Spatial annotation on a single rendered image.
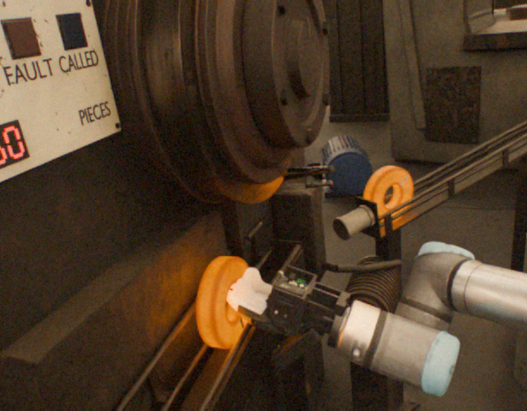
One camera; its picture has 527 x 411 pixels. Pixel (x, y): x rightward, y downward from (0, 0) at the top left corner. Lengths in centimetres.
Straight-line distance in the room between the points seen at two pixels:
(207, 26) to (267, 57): 9
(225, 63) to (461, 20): 284
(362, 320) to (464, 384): 108
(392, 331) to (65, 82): 55
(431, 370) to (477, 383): 106
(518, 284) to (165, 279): 52
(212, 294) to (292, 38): 41
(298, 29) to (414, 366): 52
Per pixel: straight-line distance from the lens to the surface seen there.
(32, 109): 63
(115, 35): 74
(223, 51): 68
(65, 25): 68
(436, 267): 87
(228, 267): 81
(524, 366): 177
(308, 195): 110
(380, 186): 127
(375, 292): 124
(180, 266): 82
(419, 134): 364
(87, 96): 70
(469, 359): 190
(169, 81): 66
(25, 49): 63
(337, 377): 179
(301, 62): 76
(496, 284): 82
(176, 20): 65
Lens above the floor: 120
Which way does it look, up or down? 22 degrees down
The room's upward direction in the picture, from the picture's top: 7 degrees counter-clockwise
